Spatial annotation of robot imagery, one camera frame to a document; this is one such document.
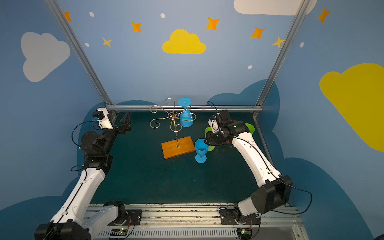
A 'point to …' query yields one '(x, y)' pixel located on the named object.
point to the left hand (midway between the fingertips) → (118, 111)
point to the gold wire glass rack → (177, 113)
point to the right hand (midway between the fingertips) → (210, 139)
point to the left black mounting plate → (134, 218)
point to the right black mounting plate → (227, 217)
